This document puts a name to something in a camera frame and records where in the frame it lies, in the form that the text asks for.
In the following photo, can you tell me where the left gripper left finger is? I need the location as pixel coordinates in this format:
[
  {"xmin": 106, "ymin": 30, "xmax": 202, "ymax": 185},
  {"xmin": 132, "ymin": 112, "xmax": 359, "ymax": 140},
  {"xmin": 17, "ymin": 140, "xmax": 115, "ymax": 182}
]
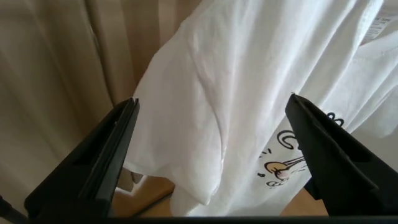
[{"xmin": 24, "ymin": 98, "xmax": 141, "ymax": 219}]

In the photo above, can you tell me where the white printed t-shirt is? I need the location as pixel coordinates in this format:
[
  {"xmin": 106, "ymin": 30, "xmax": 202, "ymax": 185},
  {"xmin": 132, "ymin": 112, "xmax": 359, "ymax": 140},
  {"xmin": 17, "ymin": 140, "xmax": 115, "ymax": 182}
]
[{"xmin": 123, "ymin": 0, "xmax": 398, "ymax": 218}]

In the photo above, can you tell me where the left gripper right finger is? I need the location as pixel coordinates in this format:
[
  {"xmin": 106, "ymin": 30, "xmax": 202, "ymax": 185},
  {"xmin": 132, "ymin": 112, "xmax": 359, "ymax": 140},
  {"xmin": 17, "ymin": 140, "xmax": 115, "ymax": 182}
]
[{"xmin": 284, "ymin": 93, "xmax": 398, "ymax": 217}]

